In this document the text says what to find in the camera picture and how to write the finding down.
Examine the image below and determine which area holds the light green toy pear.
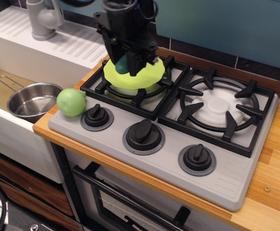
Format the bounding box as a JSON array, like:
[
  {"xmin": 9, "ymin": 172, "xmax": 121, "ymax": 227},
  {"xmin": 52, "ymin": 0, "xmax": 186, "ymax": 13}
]
[{"xmin": 56, "ymin": 89, "xmax": 86, "ymax": 117}]

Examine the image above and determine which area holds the grey toy faucet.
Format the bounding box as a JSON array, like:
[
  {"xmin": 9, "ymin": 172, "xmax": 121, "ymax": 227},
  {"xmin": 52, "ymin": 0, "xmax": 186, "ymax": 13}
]
[{"xmin": 26, "ymin": 0, "xmax": 64, "ymax": 41}]

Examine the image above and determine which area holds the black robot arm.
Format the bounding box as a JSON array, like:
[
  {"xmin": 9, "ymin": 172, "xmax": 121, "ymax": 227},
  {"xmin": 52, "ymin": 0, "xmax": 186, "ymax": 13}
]
[{"xmin": 93, "ymin": 0, "xmax": 158, "ymax": 77}]

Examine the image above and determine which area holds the dark green toy cucumber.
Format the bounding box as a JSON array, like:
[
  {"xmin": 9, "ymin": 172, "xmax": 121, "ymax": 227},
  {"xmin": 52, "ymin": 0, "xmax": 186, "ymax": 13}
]
[{"xmin": 115, "ymin": 54, "xmax": 129, "ymax": 74}]

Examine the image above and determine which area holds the small stainless steel pot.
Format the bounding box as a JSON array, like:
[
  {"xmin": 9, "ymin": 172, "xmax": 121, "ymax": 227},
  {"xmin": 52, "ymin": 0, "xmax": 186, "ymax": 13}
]
[{"xmin": 0, "ymin": 76, "xmax": 63, "ymax": 124}]

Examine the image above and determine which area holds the black left burner grate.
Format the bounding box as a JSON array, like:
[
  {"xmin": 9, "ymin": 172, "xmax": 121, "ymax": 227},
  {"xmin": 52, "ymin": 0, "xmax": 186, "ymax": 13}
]
[{"xmin": 80, "ymin": 55, "xmax": 190, "ymax": 120}]

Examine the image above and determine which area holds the white toy sink unit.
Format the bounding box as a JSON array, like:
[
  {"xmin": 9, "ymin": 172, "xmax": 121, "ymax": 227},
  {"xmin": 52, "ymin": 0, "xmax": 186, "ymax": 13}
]
[{"xmin": 0, "ymin": 6, "xmax": 107, "ymax": 183}]

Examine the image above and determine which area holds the black oven door handle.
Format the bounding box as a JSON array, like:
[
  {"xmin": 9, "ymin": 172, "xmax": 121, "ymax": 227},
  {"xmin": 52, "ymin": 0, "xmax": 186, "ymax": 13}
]
[{"xmin": 72, "ymin": 166, "xmax": 190, "ymax": 231}]

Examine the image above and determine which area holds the black right stove knob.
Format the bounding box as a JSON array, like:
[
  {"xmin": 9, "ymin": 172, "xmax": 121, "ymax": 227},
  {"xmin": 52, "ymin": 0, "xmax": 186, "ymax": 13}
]
[{"xmin": 178, "ymin": 144, "xmax": 217, "ymax": 177}]

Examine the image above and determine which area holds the white left burner cap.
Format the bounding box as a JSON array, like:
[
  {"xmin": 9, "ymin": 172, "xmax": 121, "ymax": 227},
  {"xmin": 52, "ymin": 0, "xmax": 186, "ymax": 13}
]
[{"xmin": 110, "ymin": 83, "xmax": 164, "ymax": 98}]

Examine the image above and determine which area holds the black middle stove knob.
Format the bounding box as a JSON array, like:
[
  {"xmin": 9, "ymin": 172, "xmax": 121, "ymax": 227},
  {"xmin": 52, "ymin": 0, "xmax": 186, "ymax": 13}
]
[{"xmin": 122, "ymin": 119, "xmax": 165, "ymax": 155}]

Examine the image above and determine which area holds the lime green plastic plate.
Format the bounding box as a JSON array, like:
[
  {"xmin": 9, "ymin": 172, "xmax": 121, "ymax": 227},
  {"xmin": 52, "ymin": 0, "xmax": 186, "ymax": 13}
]
[{"xmin": 104, "ymin": 58, "xmax": 165, "ymax": 90}]

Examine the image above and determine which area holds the white burner cap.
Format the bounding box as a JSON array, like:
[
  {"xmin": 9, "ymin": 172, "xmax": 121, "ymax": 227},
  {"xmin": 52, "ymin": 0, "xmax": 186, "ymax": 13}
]
[
  {"xmin": 192, "ymin": 86, "xmax": 244, "ymax": 128},
  {"xmin": 110, "ymin": 83, "xmax": 164, "ymax": 98}
]

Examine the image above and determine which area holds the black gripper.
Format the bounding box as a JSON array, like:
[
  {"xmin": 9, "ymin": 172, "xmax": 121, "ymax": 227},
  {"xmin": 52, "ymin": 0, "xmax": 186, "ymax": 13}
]
[{"xmin": 93, "ymin": 4, "xmax": 158, "ymax": 77}]

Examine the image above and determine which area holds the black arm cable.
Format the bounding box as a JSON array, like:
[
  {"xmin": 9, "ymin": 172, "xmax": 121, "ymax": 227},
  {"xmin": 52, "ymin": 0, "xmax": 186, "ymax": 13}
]
[{"xmin": 60, "ymin": 0, "xmax": 160, "ymax": 21}]

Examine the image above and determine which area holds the white right burner cap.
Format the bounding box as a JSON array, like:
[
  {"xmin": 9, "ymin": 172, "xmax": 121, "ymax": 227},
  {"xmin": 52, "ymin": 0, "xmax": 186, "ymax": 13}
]
[{"xmin": 192, "ymin": 86, "xmax": 244, "ymax": 128}]

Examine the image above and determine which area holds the black left stove knob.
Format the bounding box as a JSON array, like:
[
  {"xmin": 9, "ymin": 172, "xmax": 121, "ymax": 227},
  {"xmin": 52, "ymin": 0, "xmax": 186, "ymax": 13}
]
[{"xmin": 80, "ymin": 103, "xmax": 114, "ymax": 132}]

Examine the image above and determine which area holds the black stove knob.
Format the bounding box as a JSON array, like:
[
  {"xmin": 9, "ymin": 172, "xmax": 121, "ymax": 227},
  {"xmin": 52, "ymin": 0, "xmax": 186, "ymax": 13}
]
[
  {"xmin": 122, "ymin": 119, "xmax": 165, "ymax": 155},
  {"xmin": 80, "ymin": 103, "xmax": 114, "ymax": 132},
  {"xmin": 178, "ymin": 144, "xmax": 217, "ymax": 177}
]

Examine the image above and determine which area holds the grey toy stove top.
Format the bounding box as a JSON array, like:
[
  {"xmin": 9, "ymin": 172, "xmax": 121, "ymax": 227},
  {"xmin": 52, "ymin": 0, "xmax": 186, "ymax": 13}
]
[{"xmin": 48, "ymin": 56, "xmax": 279, "ymax": 211}]

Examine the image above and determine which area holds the wood grain drawer front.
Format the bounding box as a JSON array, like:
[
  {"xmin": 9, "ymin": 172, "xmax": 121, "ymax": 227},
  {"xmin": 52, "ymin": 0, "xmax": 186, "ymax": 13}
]
[{"xmin": 0, "ymin": 154, "xmax": 74, "ymax": 218}]

